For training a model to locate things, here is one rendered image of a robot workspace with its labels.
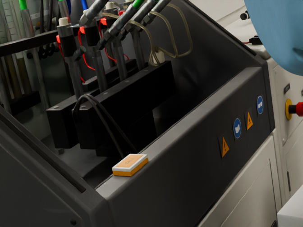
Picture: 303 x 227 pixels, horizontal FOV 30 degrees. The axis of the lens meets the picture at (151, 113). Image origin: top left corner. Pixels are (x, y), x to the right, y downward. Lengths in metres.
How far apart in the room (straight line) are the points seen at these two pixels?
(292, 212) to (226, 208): 0.54
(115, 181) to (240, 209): 0.41
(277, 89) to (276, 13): 0.98
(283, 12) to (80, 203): 0.43
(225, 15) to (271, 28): 1.27
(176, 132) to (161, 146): 0.06
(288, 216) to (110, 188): 0.30
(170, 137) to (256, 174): 0.36
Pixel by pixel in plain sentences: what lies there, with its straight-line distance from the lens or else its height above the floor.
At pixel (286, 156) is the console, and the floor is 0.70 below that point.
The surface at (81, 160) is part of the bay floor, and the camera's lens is 1.23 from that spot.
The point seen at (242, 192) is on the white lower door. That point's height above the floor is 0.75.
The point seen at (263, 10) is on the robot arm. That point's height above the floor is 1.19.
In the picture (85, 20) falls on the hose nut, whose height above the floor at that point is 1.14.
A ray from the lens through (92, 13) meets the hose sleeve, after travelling 1.02.
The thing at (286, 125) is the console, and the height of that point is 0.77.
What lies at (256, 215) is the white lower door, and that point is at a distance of 1.22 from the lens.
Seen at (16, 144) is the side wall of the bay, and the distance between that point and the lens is 0.74.
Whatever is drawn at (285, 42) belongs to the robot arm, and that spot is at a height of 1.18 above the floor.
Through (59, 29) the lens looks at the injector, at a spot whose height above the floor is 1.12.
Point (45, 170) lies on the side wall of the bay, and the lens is 0.72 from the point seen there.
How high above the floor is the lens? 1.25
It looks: 17 degrees down
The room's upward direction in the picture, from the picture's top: 11 degrees counter-clockwise
